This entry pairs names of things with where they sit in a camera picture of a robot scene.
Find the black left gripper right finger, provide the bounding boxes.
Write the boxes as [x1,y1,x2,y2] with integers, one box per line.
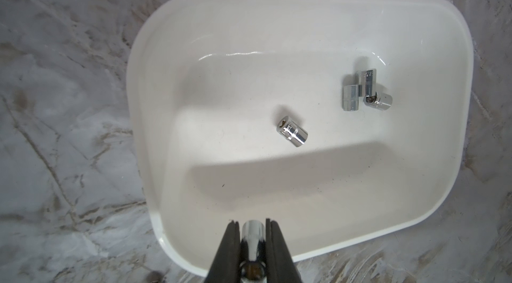
[265,219,302,283]

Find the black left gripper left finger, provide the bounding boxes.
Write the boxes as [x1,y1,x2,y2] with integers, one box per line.
[204,221,241,283]

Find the long chrome deep socket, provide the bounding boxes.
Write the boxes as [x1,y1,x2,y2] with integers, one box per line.
[239,220,267,282]

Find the chrome socket pair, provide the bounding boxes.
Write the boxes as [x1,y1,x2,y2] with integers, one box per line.
[342,69,377,112]

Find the small chrome socket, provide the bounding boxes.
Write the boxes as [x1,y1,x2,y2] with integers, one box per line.
[363,92,393,111]

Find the white plastic storage box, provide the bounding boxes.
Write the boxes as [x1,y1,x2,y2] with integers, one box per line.
[126,0,473,276]

